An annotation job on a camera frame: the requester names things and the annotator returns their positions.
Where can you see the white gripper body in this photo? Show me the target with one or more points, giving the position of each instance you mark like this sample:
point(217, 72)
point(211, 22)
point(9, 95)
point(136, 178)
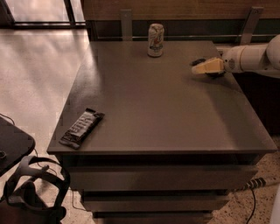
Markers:
point(232, 63)

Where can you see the right metal wall bracket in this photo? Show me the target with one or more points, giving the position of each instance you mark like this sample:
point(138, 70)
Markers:
point(250, 24)

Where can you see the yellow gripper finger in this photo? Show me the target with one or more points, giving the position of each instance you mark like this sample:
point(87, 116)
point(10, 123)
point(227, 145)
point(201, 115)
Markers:
point(208, 66)

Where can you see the left metal wall bracket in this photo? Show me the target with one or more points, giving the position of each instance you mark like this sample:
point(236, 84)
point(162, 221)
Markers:
point(126, 24)

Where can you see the grey drawer cabinet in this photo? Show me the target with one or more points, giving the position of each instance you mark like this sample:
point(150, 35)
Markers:
point(171, 144)

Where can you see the white soda can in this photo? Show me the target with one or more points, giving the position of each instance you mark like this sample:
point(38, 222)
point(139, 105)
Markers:
point(155, 40)

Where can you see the black side table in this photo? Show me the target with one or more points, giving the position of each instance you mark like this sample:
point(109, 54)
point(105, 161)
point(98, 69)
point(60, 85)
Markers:
point(14, 145)

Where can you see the metal wall bracket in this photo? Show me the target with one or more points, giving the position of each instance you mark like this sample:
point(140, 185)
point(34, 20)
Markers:
point(126, 24)
point(250, 24)

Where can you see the dark rxbar chocolate wrapper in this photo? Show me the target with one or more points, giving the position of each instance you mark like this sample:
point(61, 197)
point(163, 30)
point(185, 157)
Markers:
point(81, 128)

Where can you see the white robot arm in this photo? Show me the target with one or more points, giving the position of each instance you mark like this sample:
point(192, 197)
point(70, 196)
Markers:
point(263, 59)

